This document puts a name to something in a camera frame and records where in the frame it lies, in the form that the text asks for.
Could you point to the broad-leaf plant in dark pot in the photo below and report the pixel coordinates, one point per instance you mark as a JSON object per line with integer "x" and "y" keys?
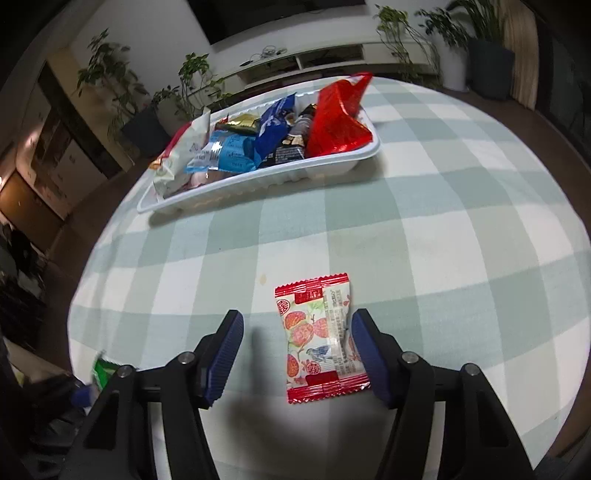
{"x": 491, "y": 69}

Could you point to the black snack packet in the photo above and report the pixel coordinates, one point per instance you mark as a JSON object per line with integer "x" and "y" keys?
{"x": 284, "y": 152}

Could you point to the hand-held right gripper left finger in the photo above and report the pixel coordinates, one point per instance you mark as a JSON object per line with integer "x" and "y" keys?
{"x": 221, "y": 360}

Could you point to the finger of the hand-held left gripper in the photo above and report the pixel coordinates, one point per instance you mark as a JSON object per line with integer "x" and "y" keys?
{"x": 83, "y": 396}

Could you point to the small-leaved plant in white pot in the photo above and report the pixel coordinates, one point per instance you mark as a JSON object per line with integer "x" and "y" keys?
{"x": 452, "y": 64}

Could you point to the white television cabinet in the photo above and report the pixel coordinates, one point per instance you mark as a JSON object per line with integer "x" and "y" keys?
{"x": 323, "y": 57}

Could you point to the red foil snack packet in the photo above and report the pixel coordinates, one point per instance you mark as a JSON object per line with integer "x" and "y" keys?
{"x": 337, "y": 124}

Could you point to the white long snack packet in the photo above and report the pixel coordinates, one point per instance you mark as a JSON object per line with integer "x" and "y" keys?
{"x": 182, "y": 152}

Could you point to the pink snack packet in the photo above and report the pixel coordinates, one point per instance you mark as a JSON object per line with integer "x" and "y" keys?
{"x": 203, "y": 177}

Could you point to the dark blue snack packet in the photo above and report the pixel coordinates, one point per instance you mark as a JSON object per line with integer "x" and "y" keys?
{"x": 272, "y": 124}

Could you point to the leafy plant in dark pot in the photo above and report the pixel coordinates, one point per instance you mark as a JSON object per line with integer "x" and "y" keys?
{"x": 138, "y": 124}

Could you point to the dark glass door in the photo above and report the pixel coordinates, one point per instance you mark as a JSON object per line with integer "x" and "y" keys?
{"x": 568, "y": 69}

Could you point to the white plastic tray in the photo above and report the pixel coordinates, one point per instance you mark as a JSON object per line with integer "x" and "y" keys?
{"x": 286, "y": 177}

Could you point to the green snack packet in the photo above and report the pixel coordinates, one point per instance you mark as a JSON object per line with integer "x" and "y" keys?
{"x": 104, "y": 369}

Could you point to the gold snack packet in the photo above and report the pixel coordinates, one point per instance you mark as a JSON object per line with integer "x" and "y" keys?
{"x": 240, "y": 123}

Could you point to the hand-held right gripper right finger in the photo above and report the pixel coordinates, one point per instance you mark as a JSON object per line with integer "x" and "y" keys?
{"x": 369, "y": 355}

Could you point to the wooden cabinet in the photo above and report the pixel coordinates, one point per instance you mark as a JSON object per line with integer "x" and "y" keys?
{"x": 55, "y": 157}

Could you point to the brown snack packet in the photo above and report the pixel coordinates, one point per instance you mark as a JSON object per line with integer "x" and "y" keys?
{"x": 302, "y": 122}

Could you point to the light blue snack packet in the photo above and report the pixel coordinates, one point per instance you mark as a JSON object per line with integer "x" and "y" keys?
{"x": 231, "y": 152}

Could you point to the red white fruit-print snack packet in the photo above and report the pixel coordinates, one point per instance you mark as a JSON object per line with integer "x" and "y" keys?
{"x": 318, "y": 337}

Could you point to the trailing green plant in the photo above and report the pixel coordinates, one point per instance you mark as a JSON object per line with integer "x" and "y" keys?
{"x": 401, "y": 41}
{"x": 203, "y": 78}

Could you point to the leafy plant in white pot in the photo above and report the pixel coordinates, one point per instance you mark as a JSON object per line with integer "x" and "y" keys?
{"x": 173, "y": 106}

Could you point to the black television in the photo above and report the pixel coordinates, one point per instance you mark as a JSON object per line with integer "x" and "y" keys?
{"x": 277, "y": 18}

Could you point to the checked green white tablecloth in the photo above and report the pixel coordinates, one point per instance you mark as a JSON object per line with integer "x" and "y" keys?
{"x": 415, "y": 230}

